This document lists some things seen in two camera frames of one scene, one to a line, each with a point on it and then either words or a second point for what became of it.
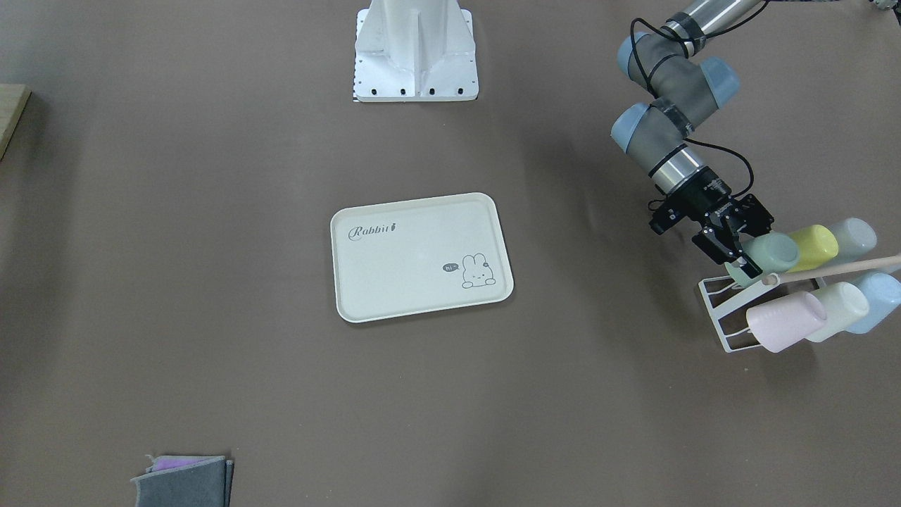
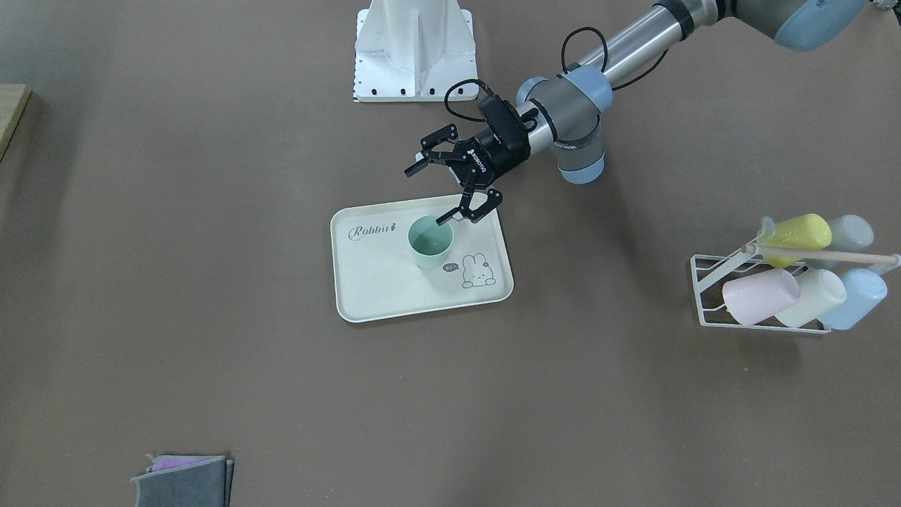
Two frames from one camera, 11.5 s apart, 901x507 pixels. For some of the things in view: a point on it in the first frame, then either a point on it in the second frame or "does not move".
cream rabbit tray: [414, 256] does not move
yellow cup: [816, 245] -> [807, 231]
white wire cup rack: [721, 296] -> [710, 274]
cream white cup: [845, 305] -> [821, 291]
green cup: [772, 252] -> [430, 242]
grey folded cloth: [204, 484] does not move
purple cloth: [167, 462] does not move
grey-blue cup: [854, 237] does not move
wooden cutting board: [14, 98] does not move
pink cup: [778, 323] -> [750, 300]
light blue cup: [883, 294] -> [865, 291]
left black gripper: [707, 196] -> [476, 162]
